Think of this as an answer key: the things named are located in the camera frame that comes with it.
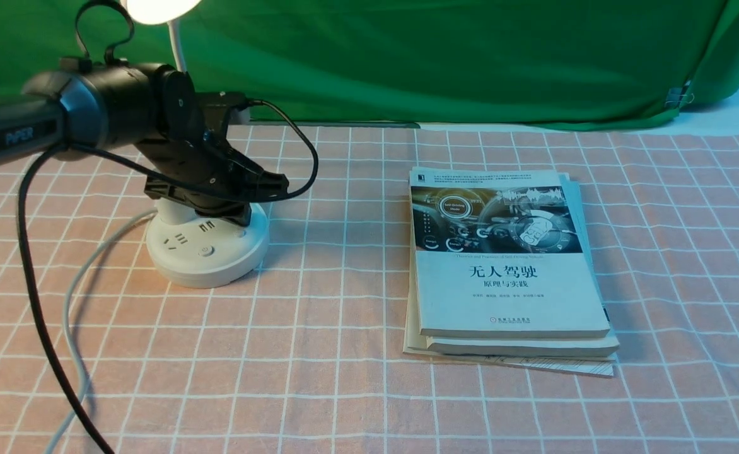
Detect pink checkered tablecloth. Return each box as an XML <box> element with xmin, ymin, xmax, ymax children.
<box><xmin>0</xmin><ymin>124</ymin><xmax>739</xmax><ymax>454</ymax></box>

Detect white desk lamp with sockets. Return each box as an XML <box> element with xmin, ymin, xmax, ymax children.
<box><xmin>120</xmin><ymin>0</ymin><xmax>271</xmax><ymax>289</ymax></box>

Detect metal binder clip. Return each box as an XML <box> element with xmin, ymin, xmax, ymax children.
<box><xmin>664</xmin><ymin>79</ymin><xmax>694</xmax><ymax>110</ymax></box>

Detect white lamp power cable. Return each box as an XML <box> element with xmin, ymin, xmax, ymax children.
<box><xmin>44</xmin><ymin>210</ymin><xmax>158</xmax><ymax>454</ymax></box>

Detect green backdrop cloth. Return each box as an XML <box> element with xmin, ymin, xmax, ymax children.
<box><xmin>0</xmin><ymin>0</ymin><xmax>739</xmax><ymax>132</ymax></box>

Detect white self-driving textbook on top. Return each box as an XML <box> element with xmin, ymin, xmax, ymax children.
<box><xmin>409</xmin><ymin>167</ymin><xmax>611</xmax><ymax>339</ymax></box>

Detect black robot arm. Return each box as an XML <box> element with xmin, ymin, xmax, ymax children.
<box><xmin>0</xmin><ymin>64</ymin><xmax>289</xmax><ymax>226</ymax></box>

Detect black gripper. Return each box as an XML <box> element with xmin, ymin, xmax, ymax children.
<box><xmin>135</xmin><ymin>129</ymin><xmax>291</xmax><ymax>228</ymax></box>

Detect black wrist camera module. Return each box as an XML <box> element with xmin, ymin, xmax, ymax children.
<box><xmin>196</xmin><ymin>91</ymin><xmax>251</xmax><ymax>138</ymax></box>

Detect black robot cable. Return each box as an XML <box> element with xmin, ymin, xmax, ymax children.
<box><xmin>16</xmin><ymin>98</ymin><xmax>320</xmax><ymax>454</ymax></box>

